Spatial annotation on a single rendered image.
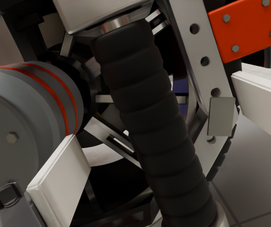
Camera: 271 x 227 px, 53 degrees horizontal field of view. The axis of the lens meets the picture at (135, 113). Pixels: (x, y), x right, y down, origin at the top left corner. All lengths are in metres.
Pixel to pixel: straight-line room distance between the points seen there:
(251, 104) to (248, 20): 0.23
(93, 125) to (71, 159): 0.33
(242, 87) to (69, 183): 0.11
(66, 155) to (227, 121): 0.27
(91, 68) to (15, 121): 0.25
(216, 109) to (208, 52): 0.08
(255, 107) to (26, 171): 0.20
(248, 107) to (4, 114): 0.19
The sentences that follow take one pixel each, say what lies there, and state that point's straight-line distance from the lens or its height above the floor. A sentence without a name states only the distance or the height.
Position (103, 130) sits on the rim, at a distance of 0.50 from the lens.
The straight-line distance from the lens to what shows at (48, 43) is 0.66.
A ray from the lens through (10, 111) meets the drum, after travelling 0.25.
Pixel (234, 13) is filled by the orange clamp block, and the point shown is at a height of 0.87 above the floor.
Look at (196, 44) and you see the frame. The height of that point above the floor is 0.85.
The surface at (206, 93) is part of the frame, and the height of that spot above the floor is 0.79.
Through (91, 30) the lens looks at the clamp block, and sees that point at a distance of 0.16.
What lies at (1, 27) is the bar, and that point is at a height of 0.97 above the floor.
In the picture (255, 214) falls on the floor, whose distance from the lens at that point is 1.40.
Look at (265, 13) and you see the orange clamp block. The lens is 0.40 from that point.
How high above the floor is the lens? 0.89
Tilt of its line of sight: 14 degrees down
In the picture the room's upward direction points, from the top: 22 degrees counter-clockwise
